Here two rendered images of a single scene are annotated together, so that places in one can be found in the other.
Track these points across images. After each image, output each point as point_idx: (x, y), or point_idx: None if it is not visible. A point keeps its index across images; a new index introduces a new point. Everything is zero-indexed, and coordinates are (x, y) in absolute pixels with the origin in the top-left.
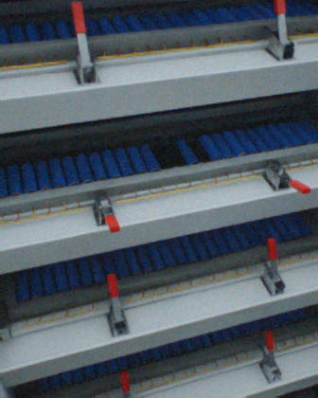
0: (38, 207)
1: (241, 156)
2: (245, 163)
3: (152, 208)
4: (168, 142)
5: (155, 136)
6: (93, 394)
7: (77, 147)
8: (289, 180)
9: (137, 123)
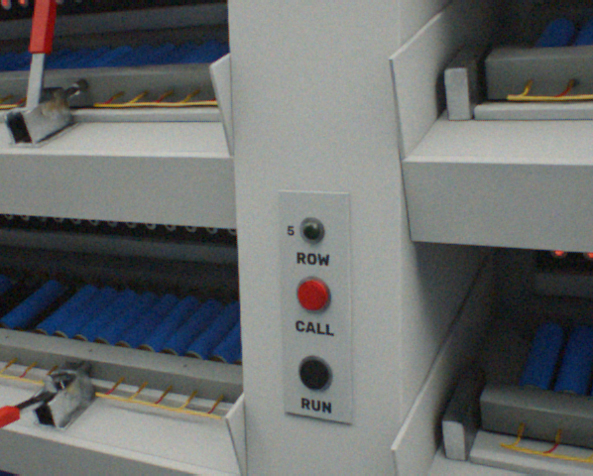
0: None
1: (56, 337)
2: (41, 351)
3: None
4: (63, 286)
5: (38, 269)
6: None
7: None
8: (16, 405)
9: (29, 239)
